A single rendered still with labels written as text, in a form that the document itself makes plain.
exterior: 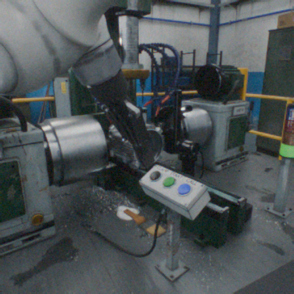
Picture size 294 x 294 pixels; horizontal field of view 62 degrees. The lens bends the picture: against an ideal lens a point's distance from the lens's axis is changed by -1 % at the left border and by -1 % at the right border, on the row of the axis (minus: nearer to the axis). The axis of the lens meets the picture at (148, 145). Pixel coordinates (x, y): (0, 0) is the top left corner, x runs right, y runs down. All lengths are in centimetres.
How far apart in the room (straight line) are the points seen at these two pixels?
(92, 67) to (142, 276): 54
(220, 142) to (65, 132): 83
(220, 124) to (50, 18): 115
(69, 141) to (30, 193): 20
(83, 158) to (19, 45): 64
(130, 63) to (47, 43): 80
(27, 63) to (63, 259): 65
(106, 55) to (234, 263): 65
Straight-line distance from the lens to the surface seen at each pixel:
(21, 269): 84
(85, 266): 79
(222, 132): 138
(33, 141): 79
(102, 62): 46
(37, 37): 28
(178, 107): 108
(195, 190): 57
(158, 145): 112
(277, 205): 110
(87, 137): 88
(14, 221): 86
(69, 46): 30
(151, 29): 701
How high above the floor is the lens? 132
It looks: 16 degrees down
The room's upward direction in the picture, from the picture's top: straight up
